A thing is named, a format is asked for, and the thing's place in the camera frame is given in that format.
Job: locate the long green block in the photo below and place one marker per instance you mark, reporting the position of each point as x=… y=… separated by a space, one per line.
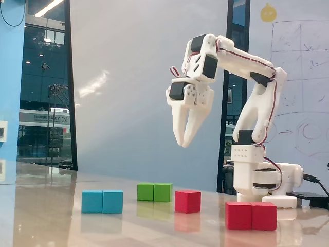
x=154 y=192

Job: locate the yellow round sticker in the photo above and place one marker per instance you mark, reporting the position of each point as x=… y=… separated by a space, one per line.
x=268 y=13

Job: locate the white sign with lettering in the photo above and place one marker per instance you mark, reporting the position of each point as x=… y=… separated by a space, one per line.
x=43 y=117

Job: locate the white wall socket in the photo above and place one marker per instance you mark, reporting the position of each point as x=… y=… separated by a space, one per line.
x=3 y=131

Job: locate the black frame post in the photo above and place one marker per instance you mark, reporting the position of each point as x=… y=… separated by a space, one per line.
x=70 y=90

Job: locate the whiteboard with marker drawings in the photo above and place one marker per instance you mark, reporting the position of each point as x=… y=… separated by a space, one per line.
x=303 y=38

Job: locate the small red cube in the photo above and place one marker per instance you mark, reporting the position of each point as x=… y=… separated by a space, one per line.
x=187 y=202

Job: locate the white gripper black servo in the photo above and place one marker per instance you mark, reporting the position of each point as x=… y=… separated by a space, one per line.
x=183 y=103

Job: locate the dark scaffold tower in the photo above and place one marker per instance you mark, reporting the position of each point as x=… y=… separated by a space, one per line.
x=52 y=123

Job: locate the long red block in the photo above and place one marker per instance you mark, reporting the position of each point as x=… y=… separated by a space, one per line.
x=250 y=216

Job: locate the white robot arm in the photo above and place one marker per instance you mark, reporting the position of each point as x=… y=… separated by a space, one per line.
x=267 y=103

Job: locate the flat black box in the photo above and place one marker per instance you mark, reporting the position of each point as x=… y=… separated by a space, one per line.
x=312 y=198

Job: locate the long blue block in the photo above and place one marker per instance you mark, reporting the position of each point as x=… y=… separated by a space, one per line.
x=102 y=202

